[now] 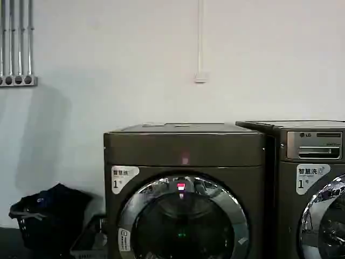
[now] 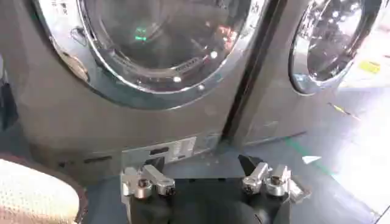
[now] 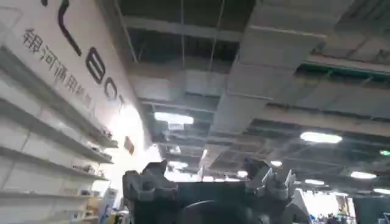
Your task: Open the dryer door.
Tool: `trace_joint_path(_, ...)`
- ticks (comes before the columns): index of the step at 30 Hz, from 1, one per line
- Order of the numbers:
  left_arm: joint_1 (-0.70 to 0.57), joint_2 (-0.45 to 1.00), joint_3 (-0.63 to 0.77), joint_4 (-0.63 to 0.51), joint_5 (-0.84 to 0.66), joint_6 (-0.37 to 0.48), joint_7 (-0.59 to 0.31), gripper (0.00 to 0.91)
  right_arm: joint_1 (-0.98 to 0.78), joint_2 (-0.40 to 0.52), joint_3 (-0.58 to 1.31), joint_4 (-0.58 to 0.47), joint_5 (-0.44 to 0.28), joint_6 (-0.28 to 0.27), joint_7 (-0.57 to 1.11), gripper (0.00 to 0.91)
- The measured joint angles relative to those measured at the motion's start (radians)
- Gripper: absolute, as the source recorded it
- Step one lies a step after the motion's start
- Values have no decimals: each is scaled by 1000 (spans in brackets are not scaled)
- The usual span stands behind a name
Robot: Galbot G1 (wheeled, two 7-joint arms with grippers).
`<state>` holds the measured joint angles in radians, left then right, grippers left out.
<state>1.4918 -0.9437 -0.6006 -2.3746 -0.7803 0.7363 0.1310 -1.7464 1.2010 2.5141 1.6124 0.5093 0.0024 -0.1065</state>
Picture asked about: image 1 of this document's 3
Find grey dryer with plain panel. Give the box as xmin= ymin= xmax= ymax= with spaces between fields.
xmin=103 ymin=122 xmax=277 ymax=259

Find round glass dryer door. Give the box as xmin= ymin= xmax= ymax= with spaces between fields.
xmin=118 ymin=174 xmax=251 ymax=259
xmin=296 ymin=174 xmax=345 ymax=259

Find dark blue clothes pile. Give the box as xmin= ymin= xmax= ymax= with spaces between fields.
xmin=10 ymin=182 xmax=94 ymax=233

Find grey dryer with detergent drawer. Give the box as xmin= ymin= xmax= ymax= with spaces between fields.
xmin=235 ymin=119 xmax=345 ymax=259

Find grey conduit junction box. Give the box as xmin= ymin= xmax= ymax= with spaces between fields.
xmin=0 ymin=75 xmax=38 ymax=87

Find grey metal conduit pipe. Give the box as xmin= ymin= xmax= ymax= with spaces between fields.
xmin=27 ymin=0 xmax=35 ymax=77
xmin=18 ymin=0 xmax=25 ymax=77
xmin=0 ymin=0 xmax=7 ymax=77
xmin=9 ymin=0 xmax=16 ymax=77

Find black plastic laundry basket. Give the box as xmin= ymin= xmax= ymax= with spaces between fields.
xmin=9 ymin=202 xmax=89 ymax=251

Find white wall socket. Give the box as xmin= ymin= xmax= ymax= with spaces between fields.
xmin=194 ymin=71 xmax=210 ymax=84

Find grey wire laundry basket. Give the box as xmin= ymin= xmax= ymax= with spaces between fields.
xmin=69 ymin=209 xmax=108 ymax=259

